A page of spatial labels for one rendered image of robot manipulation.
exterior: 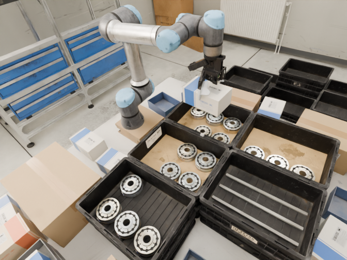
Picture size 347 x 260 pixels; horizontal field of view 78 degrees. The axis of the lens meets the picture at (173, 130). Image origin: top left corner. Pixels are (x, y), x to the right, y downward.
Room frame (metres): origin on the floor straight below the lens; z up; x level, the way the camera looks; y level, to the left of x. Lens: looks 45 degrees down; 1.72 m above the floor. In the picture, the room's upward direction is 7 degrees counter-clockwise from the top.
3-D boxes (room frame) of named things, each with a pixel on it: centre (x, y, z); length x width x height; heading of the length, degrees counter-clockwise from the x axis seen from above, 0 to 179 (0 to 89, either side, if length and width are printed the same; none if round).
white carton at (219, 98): (0.84, -0.18, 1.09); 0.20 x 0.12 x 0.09; 45
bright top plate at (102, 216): (0.44, 0.32, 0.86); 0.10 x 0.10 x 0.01
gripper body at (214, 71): (0.82, -0.20, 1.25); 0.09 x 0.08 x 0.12; 45
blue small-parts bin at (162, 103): (1.26, 0.05, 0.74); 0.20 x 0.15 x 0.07; 38
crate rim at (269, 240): (0.39, -0.31, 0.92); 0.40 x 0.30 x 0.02; 49
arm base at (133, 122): (1.06, 0.26, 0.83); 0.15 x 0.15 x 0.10
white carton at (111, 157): (0.75, 0.34, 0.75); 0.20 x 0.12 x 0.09; 52
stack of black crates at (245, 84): (1.70, -0.73, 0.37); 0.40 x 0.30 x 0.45; 45
